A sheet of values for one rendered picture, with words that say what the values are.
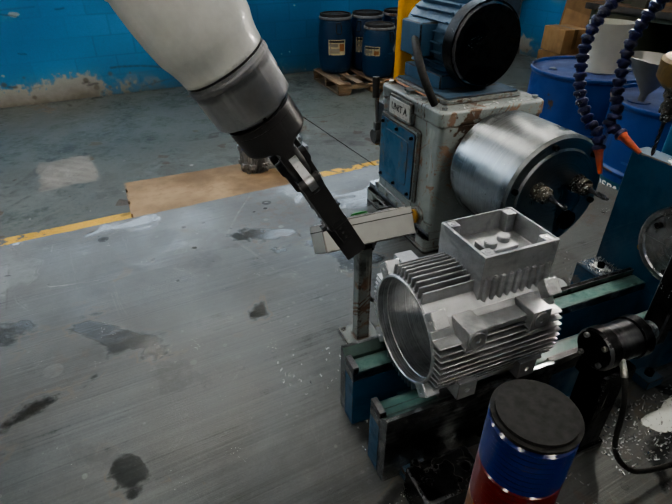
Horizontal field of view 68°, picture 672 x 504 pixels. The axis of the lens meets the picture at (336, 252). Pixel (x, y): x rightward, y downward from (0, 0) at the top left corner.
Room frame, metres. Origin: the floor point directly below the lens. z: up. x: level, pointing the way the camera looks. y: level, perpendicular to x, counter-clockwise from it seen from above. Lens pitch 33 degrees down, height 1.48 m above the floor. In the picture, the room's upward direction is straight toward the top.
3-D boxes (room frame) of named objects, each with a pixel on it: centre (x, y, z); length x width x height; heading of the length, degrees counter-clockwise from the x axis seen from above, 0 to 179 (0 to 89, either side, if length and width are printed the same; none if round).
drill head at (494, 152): (1.03, -0.38, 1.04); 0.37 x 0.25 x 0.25; 22
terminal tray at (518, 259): (0.58, -0.22, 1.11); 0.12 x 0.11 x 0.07; 113
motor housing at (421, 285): (0.56, -0.18, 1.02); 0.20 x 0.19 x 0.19; 113
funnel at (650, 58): (2.15, -1.34, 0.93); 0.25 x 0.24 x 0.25; 117
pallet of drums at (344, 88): (5.98, -0.43, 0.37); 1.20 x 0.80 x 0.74; 112
